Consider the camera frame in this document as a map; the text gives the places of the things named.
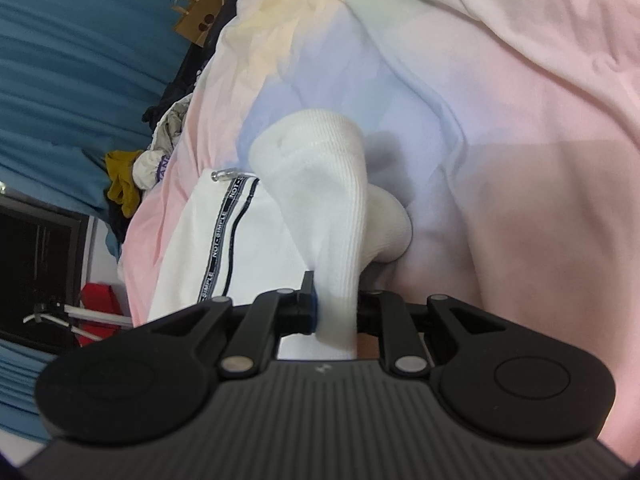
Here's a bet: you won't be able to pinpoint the pastel rainbow duvet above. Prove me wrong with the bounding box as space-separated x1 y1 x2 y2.
122 0 639 463

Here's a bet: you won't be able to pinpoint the brown paper shopping bag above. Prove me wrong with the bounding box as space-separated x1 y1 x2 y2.
171 0 222 47

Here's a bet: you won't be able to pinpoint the white pants with logo stripe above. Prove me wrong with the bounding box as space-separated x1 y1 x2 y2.
148 169 308 321

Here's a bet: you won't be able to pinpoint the mustard yellow garment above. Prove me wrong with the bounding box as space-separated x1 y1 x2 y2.
104 150 142 219

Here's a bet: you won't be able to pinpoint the dark window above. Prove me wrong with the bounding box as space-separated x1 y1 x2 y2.
1 195 89 356

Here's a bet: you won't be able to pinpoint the white clothes rack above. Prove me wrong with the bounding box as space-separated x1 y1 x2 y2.
22 302 134 341

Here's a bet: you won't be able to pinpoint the black armchair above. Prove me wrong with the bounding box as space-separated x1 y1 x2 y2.
169 0 252 111

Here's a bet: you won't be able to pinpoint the blue curtain right panel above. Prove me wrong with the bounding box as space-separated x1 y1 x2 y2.
0 0 212 221

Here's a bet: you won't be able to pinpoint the pile of clothes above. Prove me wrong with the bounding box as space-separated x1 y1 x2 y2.
105 84 195 245

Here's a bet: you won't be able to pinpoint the white knit sweater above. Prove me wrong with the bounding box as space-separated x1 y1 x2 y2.
248 110 412 360

